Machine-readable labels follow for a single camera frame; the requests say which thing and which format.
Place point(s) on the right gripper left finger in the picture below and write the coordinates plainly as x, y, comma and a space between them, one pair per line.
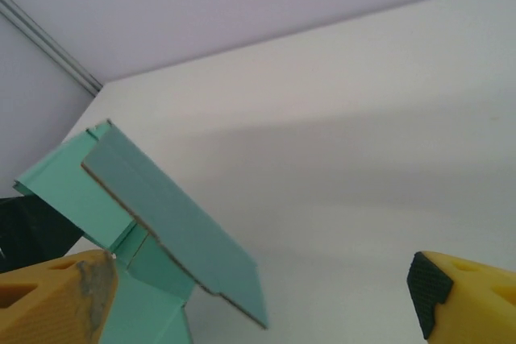
48, 303

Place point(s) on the teal paper box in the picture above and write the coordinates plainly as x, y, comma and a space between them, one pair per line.
169, 219

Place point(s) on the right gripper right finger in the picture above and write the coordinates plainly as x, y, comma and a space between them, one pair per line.
475, 299

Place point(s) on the aluminium frame post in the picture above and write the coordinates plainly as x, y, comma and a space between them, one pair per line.
48, 44

